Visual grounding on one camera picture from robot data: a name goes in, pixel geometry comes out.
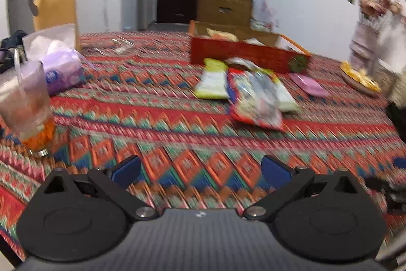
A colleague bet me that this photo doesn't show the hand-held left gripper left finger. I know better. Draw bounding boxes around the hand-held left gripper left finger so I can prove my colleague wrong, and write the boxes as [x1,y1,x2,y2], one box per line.
[44,154,160,221]

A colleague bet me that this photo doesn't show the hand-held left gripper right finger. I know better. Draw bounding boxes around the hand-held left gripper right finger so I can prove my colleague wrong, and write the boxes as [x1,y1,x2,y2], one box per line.
[243,154,360,222]

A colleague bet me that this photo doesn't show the orange cardboard box with lid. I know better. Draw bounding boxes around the orange cardboard box with lid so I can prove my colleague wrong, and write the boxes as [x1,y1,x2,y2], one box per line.
[189,0,312,75]

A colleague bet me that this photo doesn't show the black cloth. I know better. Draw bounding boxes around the black cloth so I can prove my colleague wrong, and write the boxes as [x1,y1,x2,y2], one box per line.
[386,102,406,133]

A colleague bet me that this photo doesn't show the red and white snack packet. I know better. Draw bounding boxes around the red and white snack packet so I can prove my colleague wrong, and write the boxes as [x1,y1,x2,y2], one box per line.
[228,68,285,131]

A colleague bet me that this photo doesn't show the speckled small vase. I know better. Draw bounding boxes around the speckled small vase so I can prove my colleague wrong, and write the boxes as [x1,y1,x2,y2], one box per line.
[388,68,406,107]

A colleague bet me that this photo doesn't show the jar of seeds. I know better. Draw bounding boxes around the jar of seeds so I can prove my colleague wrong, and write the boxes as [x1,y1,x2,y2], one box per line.
[376,61,397,97]

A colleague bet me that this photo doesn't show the shallow ceramic plate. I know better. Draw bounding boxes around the shallow ceramic plate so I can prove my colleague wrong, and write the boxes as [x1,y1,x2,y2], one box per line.
[340,63,381,98]

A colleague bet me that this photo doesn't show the orange peels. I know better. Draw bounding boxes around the orange peels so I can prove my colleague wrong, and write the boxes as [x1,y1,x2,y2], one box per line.
[341,61,381,92]

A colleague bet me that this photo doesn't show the brown foil snack packet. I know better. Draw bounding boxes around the brown foil snack packet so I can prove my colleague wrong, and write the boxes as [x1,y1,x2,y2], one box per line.
[224,57,255,72]

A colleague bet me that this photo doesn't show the glass cup of tea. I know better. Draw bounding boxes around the glass cup of tea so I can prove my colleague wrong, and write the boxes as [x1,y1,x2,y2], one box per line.
[0,60,56,157]

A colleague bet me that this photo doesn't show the purple tissue pack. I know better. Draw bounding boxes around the purple tissue pack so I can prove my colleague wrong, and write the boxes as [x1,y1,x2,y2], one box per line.
[23,24,86,96]

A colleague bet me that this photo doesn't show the pink ceramic vase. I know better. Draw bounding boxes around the pink ceramic vase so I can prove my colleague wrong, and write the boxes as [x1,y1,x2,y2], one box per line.
[349,20,381,75]

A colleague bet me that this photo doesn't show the clear rack of bottles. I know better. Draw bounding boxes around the clear rack of bottles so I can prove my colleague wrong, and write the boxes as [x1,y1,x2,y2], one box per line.
[250,20,274,34]

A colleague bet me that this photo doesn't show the purple dried plant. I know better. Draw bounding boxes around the purple dried plant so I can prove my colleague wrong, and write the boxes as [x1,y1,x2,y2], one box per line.
[258,0,280,27]

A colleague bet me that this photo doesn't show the dark bag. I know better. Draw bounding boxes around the dark bag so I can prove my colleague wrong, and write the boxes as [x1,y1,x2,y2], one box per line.
[0,30,29,73]

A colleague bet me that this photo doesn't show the yellow thermos jug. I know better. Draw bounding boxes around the yellow thermos jug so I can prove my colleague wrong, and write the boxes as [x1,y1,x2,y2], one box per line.
[27,0,80,50]

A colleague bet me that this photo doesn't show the white cable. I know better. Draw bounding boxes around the white cable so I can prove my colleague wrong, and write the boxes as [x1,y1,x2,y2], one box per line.
[95,38,134,54]

